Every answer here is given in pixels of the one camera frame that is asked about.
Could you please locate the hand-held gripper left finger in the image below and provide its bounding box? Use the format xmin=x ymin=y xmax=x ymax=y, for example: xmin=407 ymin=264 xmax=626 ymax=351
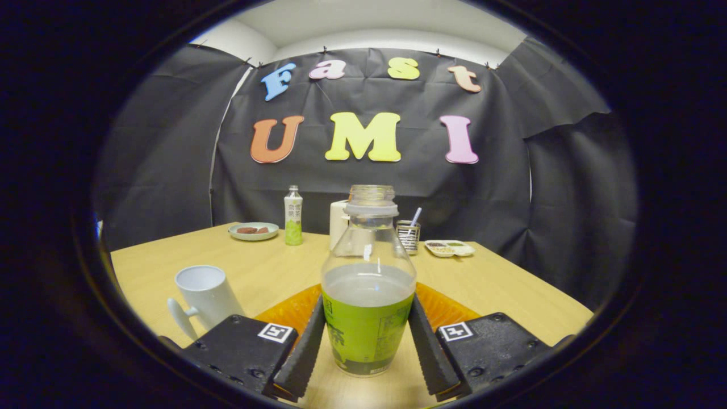
xmin=159 ymin=284 xmax=327 ymax=404

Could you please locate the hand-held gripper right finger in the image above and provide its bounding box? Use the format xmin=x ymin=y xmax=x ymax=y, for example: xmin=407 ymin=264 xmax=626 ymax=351
xmin=408 ymin=282 xmax=574 ymax=403

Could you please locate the juice bottle green label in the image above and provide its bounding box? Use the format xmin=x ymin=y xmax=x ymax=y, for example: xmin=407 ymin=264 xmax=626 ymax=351
xmin=321 ymin=185 xmax=417 ymax=377

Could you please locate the white cup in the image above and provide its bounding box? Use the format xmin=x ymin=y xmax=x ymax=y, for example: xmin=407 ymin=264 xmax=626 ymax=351
xmin=167 ymin=265 xmax=246 ymax=341

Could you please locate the capped white green drink bottle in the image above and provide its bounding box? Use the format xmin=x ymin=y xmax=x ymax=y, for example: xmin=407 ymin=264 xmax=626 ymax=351
xmin=284 ymin=185 xmax=303 ymax=247

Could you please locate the wooden table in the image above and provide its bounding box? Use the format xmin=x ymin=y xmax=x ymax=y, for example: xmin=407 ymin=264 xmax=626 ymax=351
xmin=111 ymin=223 xmax=594 ymax=409

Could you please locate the white divided tray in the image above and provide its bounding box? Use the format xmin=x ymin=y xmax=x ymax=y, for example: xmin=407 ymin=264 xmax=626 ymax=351
xmin=424 ymin=240 xmax=477 ymax=258

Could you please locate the pale green plate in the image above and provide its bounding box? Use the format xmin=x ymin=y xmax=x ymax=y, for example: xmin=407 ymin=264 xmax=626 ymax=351
xmin=228 ymin=222 xmax=279 ymax=241

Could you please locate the cream toaster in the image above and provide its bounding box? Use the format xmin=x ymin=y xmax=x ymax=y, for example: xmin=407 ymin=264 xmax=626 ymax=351
xmin=329 ymin=200 xmax=350 ymax=251

